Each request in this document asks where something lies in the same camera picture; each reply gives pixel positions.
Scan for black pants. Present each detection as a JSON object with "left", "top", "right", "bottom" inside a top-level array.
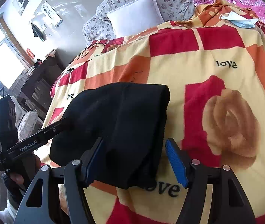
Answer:
[{"left": 49, "top": 83, "right": 170, "bottom": 189}]

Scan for left hand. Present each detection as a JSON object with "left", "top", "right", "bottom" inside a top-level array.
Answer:
[{"left": 6, "top": 153, "right": 42, "bottom": 206}]

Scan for white ornate chair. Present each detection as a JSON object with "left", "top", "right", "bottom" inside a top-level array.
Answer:
[{"left": 11, "top": 96, "right": 38, "bottom": 141}]

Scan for dark wooden side table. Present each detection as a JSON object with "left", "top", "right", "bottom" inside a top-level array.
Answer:
[{"left": 17, "top": 50, "right": 65, "bottom": 120}]

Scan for red yellow checkered love blanket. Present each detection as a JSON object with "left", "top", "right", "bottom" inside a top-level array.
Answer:
[{"left": 44, "top": 0, "right": 265, "bottom": 223}]

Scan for white square pillow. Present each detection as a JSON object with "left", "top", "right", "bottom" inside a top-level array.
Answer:
[{"left": 107, "top": 0, "right": 164, "bottom": 38}]

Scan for blue white face mask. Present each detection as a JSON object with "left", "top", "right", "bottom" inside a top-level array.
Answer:
[{"left": 219, "top": 11, "right": 258, "bottom": 29}]

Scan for floral grey quilt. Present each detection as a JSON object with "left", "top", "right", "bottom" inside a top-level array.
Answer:
[{"left": 82, "top": 0, "right": 195, "bottom": 46}]

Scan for dark garment on wall hook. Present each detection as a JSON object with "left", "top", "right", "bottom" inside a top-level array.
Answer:
[{"left": 31, "top": 23, "right": 46, "bottom": 42}]

